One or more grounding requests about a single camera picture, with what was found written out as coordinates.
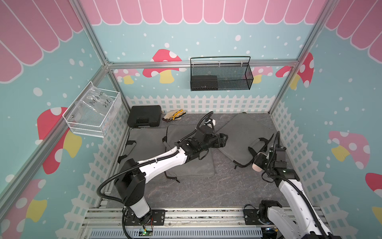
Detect pink computer mouse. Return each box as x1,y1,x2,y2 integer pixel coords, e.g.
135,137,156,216
252,152,268,172

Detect grey laptop bag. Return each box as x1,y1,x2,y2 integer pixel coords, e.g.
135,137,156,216
118,128,166,171
218,113,274,167
165,125,215,181

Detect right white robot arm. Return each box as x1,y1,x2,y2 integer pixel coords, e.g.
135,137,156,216
252,132,341,239

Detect clear plastic bag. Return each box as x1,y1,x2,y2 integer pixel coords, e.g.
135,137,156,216
68,86,114,135

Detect yellow black pliers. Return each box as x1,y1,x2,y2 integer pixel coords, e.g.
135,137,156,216
172,109,186,120

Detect black box in basket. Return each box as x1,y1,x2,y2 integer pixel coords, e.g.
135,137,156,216
191,75,218,91

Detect black plastic tool case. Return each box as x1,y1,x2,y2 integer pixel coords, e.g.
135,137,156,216
127,105,162,128

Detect black wire mesh basket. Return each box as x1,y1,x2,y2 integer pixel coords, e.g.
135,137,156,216
190,56,254,91

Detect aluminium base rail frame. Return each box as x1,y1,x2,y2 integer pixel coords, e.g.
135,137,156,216
77,206,280,239

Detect white wire basket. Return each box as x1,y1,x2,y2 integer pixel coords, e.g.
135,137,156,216
62,82,122,138

